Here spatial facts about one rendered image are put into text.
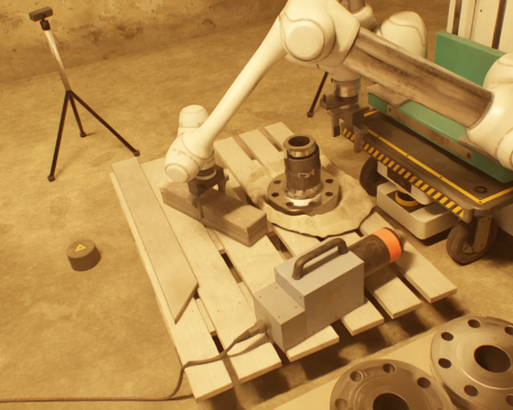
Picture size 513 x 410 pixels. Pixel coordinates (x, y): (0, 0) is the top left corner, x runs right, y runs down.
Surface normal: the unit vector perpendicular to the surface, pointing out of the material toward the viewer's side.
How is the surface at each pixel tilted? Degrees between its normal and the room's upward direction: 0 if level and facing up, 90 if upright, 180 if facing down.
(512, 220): 90
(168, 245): 0
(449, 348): 0
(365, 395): 0
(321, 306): 90
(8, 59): 91
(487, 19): 90
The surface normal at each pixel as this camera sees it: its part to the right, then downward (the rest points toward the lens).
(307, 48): -0.27, 0.54
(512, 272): -0.11, -0.80
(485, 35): -0.89, 0.34
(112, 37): 0.39, 0.51
